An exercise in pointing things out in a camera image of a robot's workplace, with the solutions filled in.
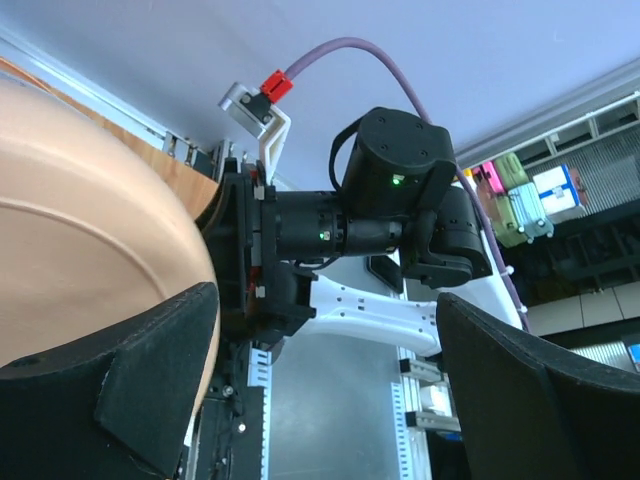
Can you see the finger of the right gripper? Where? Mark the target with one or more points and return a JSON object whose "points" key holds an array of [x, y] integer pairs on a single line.
{"points": [[222, 226]]}

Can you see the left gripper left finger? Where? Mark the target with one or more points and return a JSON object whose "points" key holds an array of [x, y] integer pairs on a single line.
{"points": [[115, 404]]}

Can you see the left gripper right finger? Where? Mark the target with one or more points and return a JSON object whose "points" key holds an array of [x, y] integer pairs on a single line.
{"points": [[529, 409]]}

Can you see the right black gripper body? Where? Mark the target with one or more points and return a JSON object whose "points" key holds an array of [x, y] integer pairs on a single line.
{"points": [[263, 298]]}

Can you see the peach plastic bucket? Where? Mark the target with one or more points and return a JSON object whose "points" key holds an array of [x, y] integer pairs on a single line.
{"points": [[90, 234]]}

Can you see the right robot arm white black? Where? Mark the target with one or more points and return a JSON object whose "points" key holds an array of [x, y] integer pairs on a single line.
{"points": [[397, 203]]}

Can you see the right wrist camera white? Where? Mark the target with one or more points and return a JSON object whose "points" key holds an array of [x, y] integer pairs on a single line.
{"points": [[252, 110]]}

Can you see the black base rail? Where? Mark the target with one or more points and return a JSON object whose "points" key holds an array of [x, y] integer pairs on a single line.
{"points": [[230, 435]]}

